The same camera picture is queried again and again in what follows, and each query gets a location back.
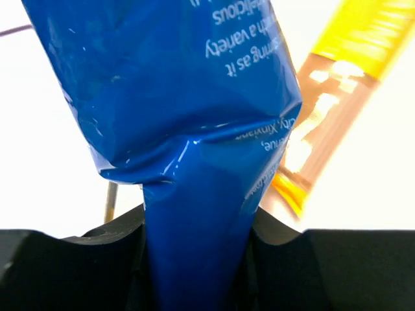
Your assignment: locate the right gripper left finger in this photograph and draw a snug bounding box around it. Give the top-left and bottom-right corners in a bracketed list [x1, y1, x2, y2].
[1, 205, 152, 310]

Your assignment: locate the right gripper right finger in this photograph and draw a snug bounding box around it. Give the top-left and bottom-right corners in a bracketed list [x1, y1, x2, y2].
[252, 209, 414, 310]

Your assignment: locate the blue orange pasta bag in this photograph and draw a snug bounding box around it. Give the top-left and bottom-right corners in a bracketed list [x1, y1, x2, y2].
[23, 1, 302, 310]

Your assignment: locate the yellow Pastatime spaghetti pack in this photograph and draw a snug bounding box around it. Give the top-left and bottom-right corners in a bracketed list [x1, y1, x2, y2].
[272, 1, 414, 218]

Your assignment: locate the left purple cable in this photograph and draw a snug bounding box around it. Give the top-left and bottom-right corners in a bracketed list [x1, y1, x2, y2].
[0, 24, 33, 37]

